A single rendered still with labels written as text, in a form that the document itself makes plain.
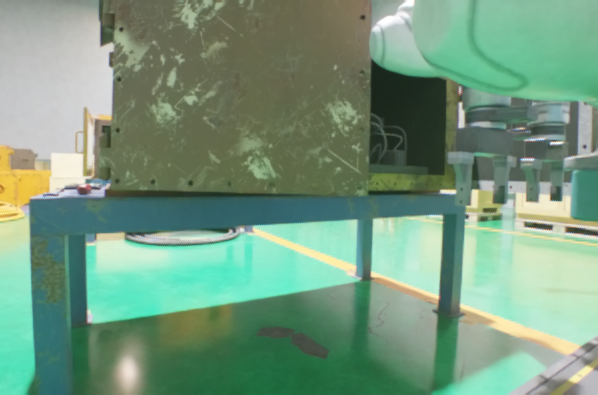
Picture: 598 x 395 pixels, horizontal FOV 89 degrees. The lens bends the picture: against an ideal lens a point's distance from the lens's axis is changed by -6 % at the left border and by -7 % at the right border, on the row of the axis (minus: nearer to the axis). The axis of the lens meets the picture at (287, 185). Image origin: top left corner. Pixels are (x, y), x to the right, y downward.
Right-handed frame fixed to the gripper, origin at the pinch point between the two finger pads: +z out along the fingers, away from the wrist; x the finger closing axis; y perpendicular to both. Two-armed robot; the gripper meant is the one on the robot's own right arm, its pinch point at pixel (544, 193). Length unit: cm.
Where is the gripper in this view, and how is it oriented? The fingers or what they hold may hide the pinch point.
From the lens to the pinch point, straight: 101.3
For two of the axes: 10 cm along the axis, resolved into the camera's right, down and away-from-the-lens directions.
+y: 4.7, 0.4, -8.8
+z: -0.2, 10.0, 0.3
